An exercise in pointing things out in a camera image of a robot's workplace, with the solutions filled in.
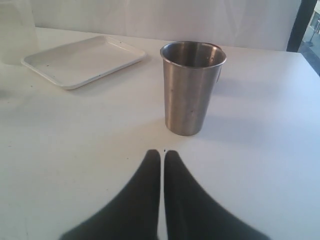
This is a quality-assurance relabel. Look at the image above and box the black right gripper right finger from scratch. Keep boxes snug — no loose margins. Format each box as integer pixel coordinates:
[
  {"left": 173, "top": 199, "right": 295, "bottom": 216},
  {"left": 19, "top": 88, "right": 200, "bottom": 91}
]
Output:
[{"left": 164, "top": 150, "right": 268, "bottom": 240}]

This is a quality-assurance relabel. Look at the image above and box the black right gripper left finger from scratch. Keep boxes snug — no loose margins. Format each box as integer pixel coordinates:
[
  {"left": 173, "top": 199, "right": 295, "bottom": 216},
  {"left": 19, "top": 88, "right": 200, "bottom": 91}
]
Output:
[{"left": 61, "top": 149, "right": 161, "bottom": 240}]

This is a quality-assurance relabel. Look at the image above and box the stainless steel cup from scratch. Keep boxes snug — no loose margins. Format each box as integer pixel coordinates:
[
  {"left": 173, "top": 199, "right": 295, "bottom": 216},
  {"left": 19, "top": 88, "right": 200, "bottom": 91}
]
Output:
[{"left": 160, "top": 41, "right": 227, "bottom": 136}]

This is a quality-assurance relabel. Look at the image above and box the white rectangular tray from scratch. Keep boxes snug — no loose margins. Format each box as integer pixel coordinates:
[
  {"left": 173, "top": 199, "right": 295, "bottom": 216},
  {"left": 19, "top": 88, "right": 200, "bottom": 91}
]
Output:
[{"left": 21, "top": 35, "right": 147, "bottom": 90}]

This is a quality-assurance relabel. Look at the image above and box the translucent white plastic container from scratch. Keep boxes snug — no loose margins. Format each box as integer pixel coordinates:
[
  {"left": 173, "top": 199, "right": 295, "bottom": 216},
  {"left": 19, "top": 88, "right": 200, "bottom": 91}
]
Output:
[{"left": 0, "top": 0, "right": 39, "bottom": 65}]

